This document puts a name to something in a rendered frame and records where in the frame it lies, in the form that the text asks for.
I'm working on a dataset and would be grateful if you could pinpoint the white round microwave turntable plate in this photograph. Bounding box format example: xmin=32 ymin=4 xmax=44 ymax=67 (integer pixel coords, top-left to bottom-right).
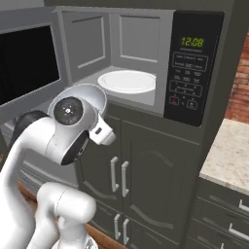
xmin=96 ymin=69 xmax=158 ymax=96

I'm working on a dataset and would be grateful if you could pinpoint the dark grey narrow cupboard door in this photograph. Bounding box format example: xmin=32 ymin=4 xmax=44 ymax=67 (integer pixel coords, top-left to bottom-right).
xmin=76 ymin=113 xmax=126 ymax=212

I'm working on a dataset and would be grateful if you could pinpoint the dark grey wide cupboard door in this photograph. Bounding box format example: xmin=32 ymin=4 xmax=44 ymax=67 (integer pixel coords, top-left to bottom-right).
xmin=123 ymin=120 xmax=200 ymax=241

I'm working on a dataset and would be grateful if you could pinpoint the microwave start button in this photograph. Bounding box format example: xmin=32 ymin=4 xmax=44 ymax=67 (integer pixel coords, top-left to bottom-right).
xmin=187 ymin=99 xmax=199 ymax=111

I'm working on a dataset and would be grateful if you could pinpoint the black and grey microwave oven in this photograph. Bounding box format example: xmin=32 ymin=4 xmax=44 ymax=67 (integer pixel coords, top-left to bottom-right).
xmin=53 ymin=6 xmax=227 ymax=127

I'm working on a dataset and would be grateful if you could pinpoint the dark grey narrow low door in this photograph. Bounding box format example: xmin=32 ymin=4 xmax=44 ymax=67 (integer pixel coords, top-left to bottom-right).
xmin=87 ymin=197 xmax=124 ymax=245

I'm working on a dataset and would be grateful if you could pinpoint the dark grey wide low door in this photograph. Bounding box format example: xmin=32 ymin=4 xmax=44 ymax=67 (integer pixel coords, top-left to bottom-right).
xmin=123 ymin=210 xmax=183 ymax=249

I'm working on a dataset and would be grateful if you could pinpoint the grey microwave door, black window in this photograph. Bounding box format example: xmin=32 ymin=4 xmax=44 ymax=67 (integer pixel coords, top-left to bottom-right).
xmin=0 ymin=7 xmax=70 ymax=126

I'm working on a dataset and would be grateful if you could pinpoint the dark grey tall cabinet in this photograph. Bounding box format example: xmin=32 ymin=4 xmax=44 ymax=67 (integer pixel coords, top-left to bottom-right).
xmin=43 ymin=0 xmax=249 ymax=249

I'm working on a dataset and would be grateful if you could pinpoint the dark grey drawer front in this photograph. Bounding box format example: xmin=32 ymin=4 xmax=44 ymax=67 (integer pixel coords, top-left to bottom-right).
xmin=196 ymin=177 xmax=249 ymax=218
xmin=192 ymin=197 xmax=249 ymax=243
xmin=187 ymin=219 xmax=249 ymax=249

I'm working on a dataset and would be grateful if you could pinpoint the silver cupboard door handle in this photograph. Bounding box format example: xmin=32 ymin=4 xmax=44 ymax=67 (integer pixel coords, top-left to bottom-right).
xmin=121 ymin=160 xmax=130 ymax=198
xmin=109 ymin=156 xmax=120 ymax=194

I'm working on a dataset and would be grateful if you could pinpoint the short silver low door handle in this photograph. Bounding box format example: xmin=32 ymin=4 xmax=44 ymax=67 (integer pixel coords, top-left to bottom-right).
xmin=122 ymin=218 xmax=130 ymax=246
xmin=113 ymin=213 xmax=122 ymax=241

